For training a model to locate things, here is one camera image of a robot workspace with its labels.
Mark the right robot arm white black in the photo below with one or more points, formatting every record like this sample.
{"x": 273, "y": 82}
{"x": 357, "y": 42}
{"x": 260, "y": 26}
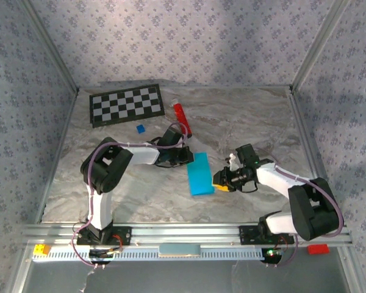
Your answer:
{"x": 308, "y": 210}

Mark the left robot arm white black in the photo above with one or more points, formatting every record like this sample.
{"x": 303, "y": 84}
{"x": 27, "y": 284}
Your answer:
{"x": 100, "y": 210}

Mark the red glitter tube silver cap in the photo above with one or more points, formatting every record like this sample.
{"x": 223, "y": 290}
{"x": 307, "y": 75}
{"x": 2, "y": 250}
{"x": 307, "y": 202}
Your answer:
{"x": 180, "y": 113}

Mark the small blue toy brick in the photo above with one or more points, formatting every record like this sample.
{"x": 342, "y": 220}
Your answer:
{"x": 141, "y": 129}

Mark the black white checkerboard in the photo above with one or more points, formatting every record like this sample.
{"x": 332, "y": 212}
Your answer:
{"x": 109, "y": 107}

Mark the controller board with green light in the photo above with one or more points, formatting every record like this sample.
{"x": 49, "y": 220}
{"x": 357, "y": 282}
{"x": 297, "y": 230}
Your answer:
{"x": 271, "y": 256}

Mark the red toy brick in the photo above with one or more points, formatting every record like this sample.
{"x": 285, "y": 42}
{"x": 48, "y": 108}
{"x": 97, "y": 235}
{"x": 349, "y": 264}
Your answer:
{"x": 318, "y": 249}

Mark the black controller board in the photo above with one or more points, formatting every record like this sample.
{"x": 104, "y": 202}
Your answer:
{"x": 100, "y": 254}

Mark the yellow toy brick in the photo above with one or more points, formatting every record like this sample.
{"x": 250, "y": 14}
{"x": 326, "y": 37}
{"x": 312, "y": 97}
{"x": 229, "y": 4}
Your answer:
{"x": 41, "y": 250}

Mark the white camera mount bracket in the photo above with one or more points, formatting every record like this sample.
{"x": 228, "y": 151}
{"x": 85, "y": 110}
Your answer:
{"x": 232, "y": 161}

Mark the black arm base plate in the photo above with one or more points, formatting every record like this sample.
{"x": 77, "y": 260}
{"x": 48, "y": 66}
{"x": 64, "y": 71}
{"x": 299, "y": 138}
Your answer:
{"x": 247, "y": 236}
{"x": 125, "y": 236}

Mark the aluminium cross rail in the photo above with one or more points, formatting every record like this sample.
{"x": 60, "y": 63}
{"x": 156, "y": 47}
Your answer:
{"x": 186, "y": 233}

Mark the aluminium side rail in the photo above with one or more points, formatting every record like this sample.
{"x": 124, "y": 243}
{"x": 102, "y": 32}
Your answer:
{"x": 58, "y": 155}
{"x": 306, "y": 137}

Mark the aluminium corner post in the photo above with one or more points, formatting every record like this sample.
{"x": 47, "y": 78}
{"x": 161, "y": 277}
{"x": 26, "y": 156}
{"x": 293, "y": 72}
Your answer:
{"x": 318, "y": 45}
{"x": 56, "y": 55}

